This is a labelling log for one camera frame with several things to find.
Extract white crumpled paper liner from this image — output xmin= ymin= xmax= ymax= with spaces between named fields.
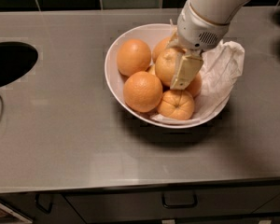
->
xmin=147 ymin=40 xmax=245 ymax=128

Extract lower left orange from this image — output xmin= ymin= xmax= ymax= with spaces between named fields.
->
xmin=123 ymin=71 xmax=162 ymax=113

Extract small middle orange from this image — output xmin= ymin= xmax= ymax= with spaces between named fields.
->
xmin=147 ymin=64 xmax=156 ymax=75

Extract right hidden orange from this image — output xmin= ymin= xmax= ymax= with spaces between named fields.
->
xmin=186 ymin=74 xmax=203 ymax=97

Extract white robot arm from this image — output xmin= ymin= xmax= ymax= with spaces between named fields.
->
xmin=168 ymin=0 xmax=251 ymax=90

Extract black drawer handle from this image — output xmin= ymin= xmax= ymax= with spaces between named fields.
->
xmin=161 ymin=192 xmax=198 ymax=209

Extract yellowish orange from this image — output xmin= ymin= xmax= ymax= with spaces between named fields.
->
xmin=155 ymin=48 xmax=185 ymax=87

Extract back orange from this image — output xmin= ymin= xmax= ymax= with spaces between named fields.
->
xmin=152 ymin=36 xmax=170 ymax=62

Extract white ceramic bowl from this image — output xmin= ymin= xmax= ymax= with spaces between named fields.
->
xmin=104 ymin=23 xmax=231 ymax=130

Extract upper left orange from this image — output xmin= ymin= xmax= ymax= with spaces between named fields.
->
xmin=117 ymin=39 xmax=151 ymax=77

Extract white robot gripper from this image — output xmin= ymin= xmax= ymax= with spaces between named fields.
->
xmin=167 ymin=0 xmax=229 ymax=90

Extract black round object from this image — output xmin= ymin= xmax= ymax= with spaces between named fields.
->
xmin=0 ymin=42 xmax=38 ymax=87

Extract black left cabinet handle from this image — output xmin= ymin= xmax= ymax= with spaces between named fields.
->
xmin=35 ymin=193 xmax=53 ymax=215

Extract grey cabinet drawer front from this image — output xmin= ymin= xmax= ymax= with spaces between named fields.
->
xmin=66 ymin=186 xmax=280 ymax=223

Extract bottom front orange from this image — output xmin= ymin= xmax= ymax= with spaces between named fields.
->
xmin=157 ymin=90 xmax=195 ymax=120

